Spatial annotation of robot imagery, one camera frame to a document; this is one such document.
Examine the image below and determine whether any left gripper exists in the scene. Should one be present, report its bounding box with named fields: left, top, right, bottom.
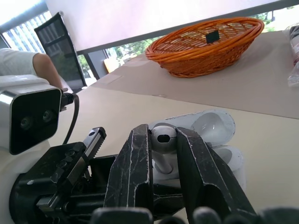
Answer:
left=9, top=126, right=118, bottom=224

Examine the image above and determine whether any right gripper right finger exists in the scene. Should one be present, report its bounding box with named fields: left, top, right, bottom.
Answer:
left=176, top=126, right=258, bottom=217

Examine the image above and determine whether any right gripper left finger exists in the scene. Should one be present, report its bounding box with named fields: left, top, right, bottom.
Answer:
left=103, top=123, right=154, bottom=209

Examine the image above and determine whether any white earbud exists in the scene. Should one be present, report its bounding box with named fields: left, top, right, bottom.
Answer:
left=149, top=125, right=178, bottom=175

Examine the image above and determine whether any white earbud case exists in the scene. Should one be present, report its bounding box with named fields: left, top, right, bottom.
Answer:
left=149, top=109, right=248, bottom=190

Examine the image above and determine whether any black mesh chair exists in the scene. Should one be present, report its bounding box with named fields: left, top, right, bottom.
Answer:
left=34, top=12, right=87, bottom=93

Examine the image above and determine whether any person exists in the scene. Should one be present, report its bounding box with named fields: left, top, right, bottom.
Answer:
left=0, top=48, right=63, bottom=89

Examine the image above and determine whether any orange wicker basket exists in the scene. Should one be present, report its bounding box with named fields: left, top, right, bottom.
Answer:
left=145, top=17, right=265, bottom=78

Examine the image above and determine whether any clear plastic pack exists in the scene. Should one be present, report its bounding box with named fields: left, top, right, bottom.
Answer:
left=283, top=23, right=299, bottom=88

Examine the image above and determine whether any black cable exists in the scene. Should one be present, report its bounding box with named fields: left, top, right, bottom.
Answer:
left=61, top=91, right=80, bottom=145

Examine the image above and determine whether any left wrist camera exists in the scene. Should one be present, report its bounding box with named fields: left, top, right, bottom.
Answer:
left=0, top=74, right=63, bottom=156

